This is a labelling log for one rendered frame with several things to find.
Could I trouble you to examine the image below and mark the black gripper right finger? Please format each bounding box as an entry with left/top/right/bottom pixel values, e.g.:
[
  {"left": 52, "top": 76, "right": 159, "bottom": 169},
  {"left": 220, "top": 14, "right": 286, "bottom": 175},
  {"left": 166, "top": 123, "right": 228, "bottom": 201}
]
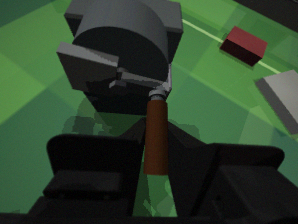
[{"left": 168, "top": 121, "right": 285, "bottom": 217}]

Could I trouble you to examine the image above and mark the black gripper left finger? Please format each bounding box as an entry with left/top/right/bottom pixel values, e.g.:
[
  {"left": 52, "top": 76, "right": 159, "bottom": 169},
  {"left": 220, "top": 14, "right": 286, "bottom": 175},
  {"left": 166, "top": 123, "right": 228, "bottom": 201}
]
[{"left": 46, "top": 117, "right": 146, "bottom": 217}]

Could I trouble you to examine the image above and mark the dark red block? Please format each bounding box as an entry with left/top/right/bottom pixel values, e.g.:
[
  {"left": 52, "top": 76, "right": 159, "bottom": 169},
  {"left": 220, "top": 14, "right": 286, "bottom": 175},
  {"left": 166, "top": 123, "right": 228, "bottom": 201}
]
[{"left": 219, "top": 25, "right": 268, "bottom": 67}]

